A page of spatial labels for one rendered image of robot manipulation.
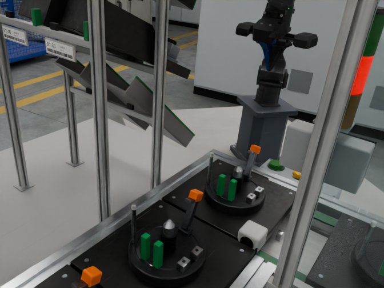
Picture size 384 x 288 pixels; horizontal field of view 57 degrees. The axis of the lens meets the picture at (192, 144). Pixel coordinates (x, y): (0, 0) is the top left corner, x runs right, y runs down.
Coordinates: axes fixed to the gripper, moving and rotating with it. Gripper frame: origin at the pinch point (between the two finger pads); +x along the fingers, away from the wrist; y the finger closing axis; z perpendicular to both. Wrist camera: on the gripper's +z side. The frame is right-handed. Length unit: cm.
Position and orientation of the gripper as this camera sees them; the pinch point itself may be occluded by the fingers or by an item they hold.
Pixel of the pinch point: (271, 56)
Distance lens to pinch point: 90.7
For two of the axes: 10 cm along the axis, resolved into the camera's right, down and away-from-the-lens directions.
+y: 8.1, 3.3, -4.9
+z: -5.9, 3.4, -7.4
